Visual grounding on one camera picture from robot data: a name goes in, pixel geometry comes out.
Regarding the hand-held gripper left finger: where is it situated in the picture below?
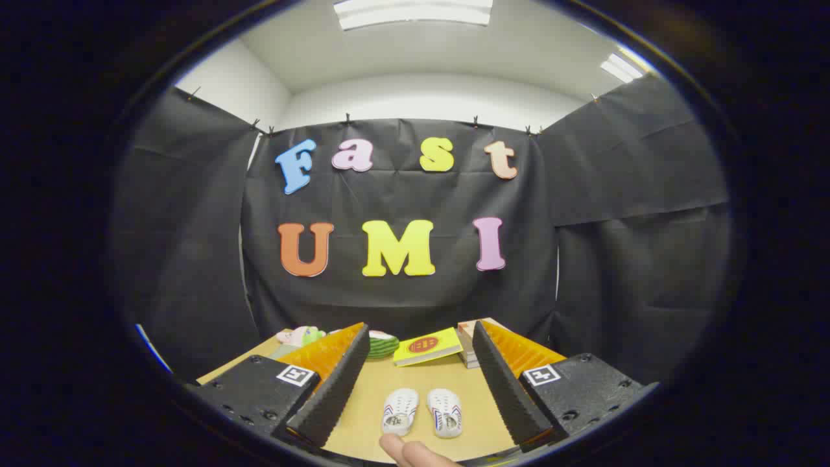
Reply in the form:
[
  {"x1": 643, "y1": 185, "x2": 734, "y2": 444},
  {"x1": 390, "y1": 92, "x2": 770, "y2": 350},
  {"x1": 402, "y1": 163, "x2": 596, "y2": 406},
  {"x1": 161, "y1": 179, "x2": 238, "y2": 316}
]
[{"x1": 185, "y1": 322, "x2": 371, "y2": 449}]

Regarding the small ceiling light panel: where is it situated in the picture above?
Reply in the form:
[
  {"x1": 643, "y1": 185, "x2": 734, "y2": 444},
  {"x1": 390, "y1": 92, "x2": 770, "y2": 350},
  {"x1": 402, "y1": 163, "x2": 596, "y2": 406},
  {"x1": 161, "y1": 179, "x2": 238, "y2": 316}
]
[{"x1": 600, "y1": 52, "x2": 645, "y2": 84}]

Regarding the watermelon slice plush toy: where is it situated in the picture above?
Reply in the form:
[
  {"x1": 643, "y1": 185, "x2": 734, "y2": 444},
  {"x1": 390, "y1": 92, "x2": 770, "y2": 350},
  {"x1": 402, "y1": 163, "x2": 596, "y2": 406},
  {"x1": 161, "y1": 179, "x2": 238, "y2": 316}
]
[{"x1": 366, "y1": 329, "x2": 401, "y2": 361}]

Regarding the white striped canvas shoe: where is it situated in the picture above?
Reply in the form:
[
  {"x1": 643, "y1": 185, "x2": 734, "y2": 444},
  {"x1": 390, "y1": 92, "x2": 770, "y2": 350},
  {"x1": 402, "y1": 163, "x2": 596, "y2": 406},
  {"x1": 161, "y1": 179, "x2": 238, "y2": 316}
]
[
  {"x1": 427, "y1": 388, "x2": 463, "y2": 439},
  {"x1": 381, "y1": 388, "x2": 420, "y2": 437}
]

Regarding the yellow book with red circle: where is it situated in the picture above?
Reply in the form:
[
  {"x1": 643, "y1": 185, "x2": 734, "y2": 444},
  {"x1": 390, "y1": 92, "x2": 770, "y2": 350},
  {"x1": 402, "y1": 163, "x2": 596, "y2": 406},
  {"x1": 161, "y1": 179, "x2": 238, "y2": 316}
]
[{"x1": 393, "y1": 327, "x2": 464, "y2": 368}]

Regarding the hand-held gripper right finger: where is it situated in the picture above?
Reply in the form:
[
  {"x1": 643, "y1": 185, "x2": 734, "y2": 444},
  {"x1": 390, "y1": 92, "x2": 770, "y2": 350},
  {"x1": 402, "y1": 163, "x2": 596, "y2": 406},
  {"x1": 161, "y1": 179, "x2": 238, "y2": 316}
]
[{"x1": 471, "y1": 320, "x2": 661, "y2": 453}]

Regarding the long ceiling light panel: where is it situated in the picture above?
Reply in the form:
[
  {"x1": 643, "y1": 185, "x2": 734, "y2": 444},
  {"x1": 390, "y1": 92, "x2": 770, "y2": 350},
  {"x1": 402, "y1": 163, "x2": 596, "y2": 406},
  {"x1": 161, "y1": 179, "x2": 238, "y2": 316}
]
[{"x1": 333, "y1": 0, "x2": 494, "y2": 31}]

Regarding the tan paperback book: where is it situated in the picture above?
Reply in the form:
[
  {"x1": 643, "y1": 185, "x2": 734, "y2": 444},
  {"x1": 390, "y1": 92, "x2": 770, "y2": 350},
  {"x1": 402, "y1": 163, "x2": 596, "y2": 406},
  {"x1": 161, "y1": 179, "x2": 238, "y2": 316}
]
[{"x1": 456, "y1": 317, "x2": 505, "y2": 342}]

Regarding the pink star plush toy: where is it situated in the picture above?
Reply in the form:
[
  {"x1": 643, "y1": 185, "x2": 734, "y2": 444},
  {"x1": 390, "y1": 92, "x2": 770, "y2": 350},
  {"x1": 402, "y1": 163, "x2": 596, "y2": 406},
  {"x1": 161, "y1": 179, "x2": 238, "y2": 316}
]
[{"x1": 276, "y1": 326, "x2": 327, "y2": 348}]

